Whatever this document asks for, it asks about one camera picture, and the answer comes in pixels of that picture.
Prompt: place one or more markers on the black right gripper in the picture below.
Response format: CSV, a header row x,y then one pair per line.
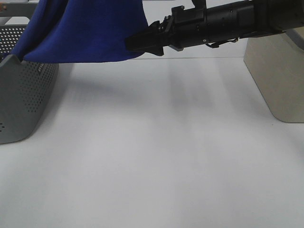
x,y
182,29

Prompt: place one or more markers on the blue microfibre towel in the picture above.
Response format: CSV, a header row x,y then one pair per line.
x,y
81,31

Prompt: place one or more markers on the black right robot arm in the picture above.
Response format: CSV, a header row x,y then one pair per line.
x,y
217,25

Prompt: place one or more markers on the beige plastic bin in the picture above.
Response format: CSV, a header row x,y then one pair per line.
x,y
276,64

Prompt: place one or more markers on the grey perforated plastic basket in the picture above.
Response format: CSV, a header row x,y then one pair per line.
x,y
25,86

